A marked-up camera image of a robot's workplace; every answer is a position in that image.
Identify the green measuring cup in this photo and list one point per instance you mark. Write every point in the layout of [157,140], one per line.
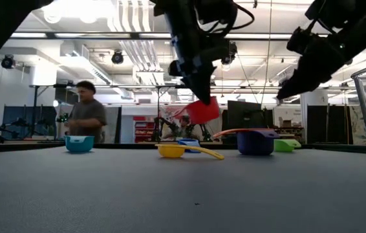
[283,146]

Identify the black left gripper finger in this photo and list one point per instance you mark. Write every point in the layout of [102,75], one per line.
[202,90]

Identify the blue divider panel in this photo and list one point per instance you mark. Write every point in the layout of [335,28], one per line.
[15,116]

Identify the black monitor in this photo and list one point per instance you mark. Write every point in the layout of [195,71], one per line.
[244,113]

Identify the person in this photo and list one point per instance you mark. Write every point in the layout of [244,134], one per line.
[184,122]
[87,116]

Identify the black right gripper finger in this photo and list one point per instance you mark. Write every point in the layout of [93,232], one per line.
[291,88]

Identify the yellow measuring cup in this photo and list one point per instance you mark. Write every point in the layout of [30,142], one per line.
[170,151]

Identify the red drawer shelf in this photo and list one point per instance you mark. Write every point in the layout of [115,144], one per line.
[143,129]

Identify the purple measuring cup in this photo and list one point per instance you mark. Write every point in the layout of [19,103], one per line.
[255,144]

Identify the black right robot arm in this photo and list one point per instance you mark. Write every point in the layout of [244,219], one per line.
[354,16]

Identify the floral hanging cloth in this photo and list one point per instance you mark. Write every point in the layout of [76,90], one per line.
[359,126]

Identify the white ventilation duct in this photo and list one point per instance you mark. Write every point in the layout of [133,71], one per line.
[82,61]

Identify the teal measuring cup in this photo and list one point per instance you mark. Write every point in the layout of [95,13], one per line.
[79,145]

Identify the red measuring cup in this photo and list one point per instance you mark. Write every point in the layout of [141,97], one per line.
[202,113]

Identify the blue measuring cup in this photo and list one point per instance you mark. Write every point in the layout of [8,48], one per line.
[191,141]

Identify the black room divider panel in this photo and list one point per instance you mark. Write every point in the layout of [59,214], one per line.
[318,124]

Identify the black ceiling spotlight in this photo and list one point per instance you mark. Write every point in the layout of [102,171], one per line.
[7,61]
[117,57]

